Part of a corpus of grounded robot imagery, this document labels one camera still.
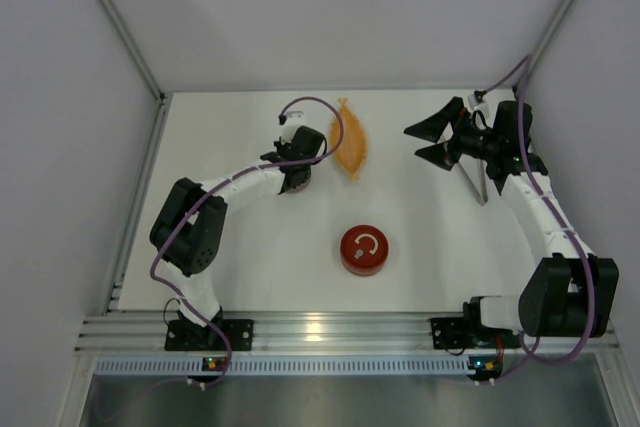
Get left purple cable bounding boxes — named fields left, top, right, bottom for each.
left=150, top=95, right=346, bottom=388

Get woven bamboo boat basket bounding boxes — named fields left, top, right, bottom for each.
left=328, top=97, right=368, bottom=180

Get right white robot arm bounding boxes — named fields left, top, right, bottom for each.
left=404, top=97, right=619, bottom=338

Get brown steel lunch container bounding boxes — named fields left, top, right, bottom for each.
left=285, top=178, right=311, bottom=195

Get grey slotted cable duct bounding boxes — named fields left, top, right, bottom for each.
left=93, top=354, right=501, bottom=377

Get red steel lunch container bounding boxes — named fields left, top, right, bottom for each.
left=341, top=256, right=386, bottom=277

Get left aluminium frame post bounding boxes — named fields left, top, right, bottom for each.
left=67, top=0, right=167, bottom=103

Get purple cable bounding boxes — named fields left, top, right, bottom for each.
left=482, top=54, right=601, bottom=388
left=150, top=95, right=346, bottom=388

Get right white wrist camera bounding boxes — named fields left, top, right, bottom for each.
left=467, top=90, right=490, bottom=118

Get red round lid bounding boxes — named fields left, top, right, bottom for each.
left=340, top=224, right=389, bottom=260

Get steel kitchen tongs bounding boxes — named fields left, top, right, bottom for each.
left=439, top=116, right=489, bottom=207

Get aluminium mounting rail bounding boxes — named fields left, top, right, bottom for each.
left=74, top=310, right=619, bottom=351

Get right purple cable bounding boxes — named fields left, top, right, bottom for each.
left=482, top=54, right=601, bottom=388

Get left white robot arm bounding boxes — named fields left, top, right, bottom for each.
left=149, top=126, right=327, bottom=351

